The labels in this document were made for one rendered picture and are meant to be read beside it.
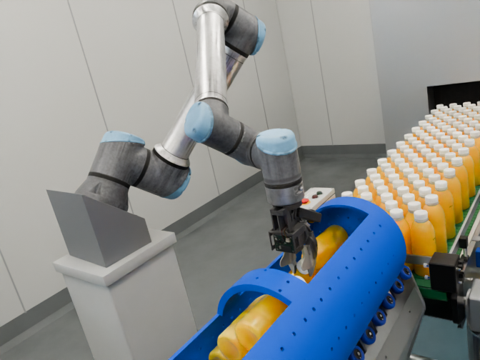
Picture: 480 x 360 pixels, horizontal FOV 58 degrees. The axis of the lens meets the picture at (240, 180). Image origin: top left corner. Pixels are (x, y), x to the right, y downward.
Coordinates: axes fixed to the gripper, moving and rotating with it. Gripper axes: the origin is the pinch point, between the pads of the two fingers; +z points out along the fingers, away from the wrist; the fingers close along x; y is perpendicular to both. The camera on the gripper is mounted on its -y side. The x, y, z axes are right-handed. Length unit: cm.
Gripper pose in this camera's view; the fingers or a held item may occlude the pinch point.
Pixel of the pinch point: (303, 268)
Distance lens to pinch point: 116.1
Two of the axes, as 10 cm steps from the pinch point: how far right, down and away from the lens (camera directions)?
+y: -5.8, 3.5, -7.3
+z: 1.9, 9.4, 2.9
